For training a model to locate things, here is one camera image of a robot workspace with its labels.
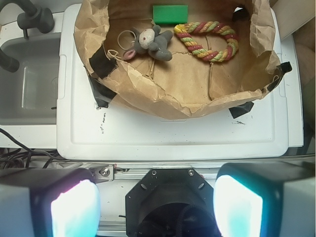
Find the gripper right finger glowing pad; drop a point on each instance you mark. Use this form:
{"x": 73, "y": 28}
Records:
{"x": 266, "y": 199}

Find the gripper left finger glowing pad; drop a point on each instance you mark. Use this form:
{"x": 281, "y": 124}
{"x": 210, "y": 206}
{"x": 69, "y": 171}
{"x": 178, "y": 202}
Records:
{"x": 37, "y": 202}

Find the gray plush animal toy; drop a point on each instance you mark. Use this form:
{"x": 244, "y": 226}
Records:
{"x": 152, "y": 42}

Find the white plastic bin lid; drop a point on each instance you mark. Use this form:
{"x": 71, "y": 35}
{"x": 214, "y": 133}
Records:
{"x": 88, "y": 132}

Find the gray toy sink basin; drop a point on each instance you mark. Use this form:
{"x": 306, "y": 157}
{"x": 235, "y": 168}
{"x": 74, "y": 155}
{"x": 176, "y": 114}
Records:
{"x": 29, "y": 95}

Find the brown paper bag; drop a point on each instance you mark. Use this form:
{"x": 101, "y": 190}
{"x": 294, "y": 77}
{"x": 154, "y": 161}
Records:
{"x": 184, "y": 87}

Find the gray toy faucet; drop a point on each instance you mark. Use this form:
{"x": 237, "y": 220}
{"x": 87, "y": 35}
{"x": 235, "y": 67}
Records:
{"x": 33, "y": 16}

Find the beige rubber band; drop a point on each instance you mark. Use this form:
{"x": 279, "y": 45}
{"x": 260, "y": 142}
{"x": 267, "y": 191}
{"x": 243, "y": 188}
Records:
{"x": 126, "y": 39}

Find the green foam block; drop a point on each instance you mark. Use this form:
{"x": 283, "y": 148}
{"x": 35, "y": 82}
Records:
{"x": 170, "y": 14}

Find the metal bracket with screw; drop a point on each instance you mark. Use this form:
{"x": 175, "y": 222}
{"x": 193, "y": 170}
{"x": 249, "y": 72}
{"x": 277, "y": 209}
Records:
{"x": 103, "y": 173}

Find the black octagonal mount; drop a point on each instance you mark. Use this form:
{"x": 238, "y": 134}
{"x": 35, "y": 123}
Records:
{"x": 171, "y": 203}

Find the multicolour rope ring toy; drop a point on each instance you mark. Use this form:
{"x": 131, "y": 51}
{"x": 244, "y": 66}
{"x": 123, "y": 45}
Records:
{"x": 209, "y": 41}

